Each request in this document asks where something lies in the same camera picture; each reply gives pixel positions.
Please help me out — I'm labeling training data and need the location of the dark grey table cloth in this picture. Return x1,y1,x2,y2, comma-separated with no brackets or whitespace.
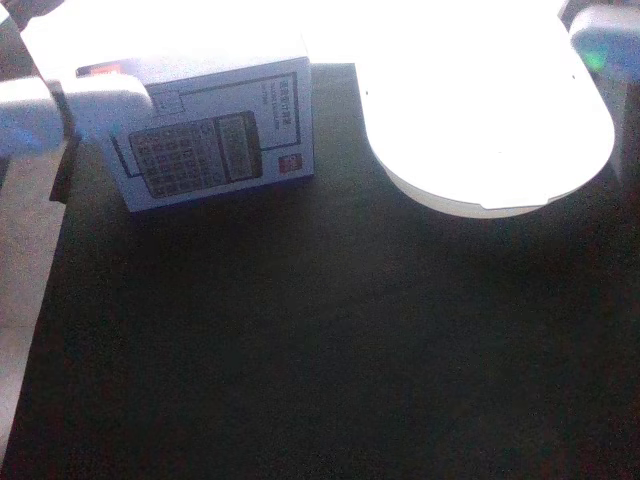
0,62,640,480

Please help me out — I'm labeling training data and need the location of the white round basin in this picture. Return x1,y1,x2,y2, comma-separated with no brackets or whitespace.
353,0,617,221

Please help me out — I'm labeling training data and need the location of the white blue calculator box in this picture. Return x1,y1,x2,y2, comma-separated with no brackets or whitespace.
74,48,317,215

